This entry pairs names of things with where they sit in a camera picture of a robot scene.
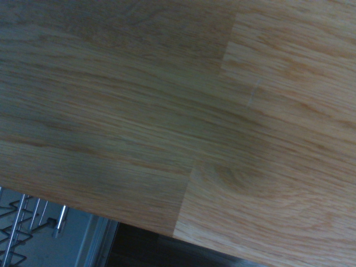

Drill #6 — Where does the built-in dishwasher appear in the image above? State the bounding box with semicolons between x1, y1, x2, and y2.
0;185;121;267

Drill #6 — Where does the wire dishwasher rack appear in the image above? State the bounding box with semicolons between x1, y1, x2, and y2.
0;186;69;267

